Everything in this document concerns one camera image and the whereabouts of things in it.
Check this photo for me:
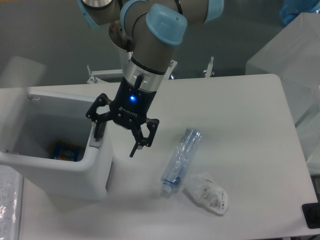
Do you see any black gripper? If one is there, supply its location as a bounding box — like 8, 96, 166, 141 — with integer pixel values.
85, 78, 160, 158

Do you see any white push-lid trash can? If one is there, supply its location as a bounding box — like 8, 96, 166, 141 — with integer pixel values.
0, 56, 114, 201

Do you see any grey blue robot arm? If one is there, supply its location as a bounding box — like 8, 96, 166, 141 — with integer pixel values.
78, 0, 224, 150

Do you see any colourful snack packet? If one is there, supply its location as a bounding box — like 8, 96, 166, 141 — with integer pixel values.
50, 140, 85, 162

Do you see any crushed clear plastic bottle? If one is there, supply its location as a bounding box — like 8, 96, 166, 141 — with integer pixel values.
160, 128, 202, 198

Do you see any crumpled clear plastic wrapper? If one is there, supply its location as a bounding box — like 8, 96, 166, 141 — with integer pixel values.
183, 172, 229, 216

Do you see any clear plastic sheet document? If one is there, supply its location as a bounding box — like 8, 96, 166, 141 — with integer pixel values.
0, 165, 24, 240

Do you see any translucent plastic storage box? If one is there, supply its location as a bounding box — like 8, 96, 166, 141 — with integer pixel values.
245, 13, 320, 176

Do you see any black device at edge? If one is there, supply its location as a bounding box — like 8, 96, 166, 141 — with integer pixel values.
301, 202, 320, 229

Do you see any blue water jug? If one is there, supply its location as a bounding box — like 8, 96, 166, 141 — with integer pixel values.
279, 0, 320, 26

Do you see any white pedestal base bracket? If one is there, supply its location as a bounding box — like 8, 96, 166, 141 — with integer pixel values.
87, 56, 215, 84

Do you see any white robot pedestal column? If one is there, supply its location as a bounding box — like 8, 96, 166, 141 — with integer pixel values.
118, 48, 133, 73

